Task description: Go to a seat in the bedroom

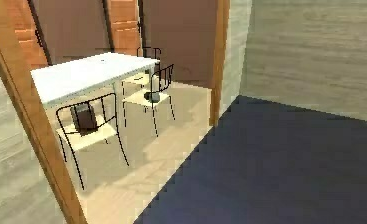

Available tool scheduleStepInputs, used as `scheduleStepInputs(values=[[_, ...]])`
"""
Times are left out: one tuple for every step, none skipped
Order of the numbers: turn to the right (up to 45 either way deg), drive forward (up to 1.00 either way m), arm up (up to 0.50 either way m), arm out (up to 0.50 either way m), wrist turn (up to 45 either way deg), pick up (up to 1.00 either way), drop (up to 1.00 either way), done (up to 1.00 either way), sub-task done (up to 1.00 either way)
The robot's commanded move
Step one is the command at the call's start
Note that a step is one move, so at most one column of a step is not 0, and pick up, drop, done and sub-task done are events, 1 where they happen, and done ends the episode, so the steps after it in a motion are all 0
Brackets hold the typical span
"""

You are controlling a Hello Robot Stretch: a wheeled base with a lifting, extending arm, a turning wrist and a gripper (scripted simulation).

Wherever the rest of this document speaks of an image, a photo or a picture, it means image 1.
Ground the small dark grey object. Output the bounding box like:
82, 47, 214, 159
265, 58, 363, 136
143, 91, 161, 103

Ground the dark brown box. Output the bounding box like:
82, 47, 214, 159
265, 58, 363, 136
70, 102, 99, 132

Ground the white table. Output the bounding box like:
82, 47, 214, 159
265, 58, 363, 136
29, 51, 161, 129

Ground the black wire cream seat chair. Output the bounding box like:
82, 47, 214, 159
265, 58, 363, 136
121, 63, 176, 138
55, 92, 130, 192
123, 46, 163, 88

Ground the brown panel orange frame window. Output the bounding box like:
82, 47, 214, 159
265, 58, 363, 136
137, 0, 220, 88
26, 0, 116, 66

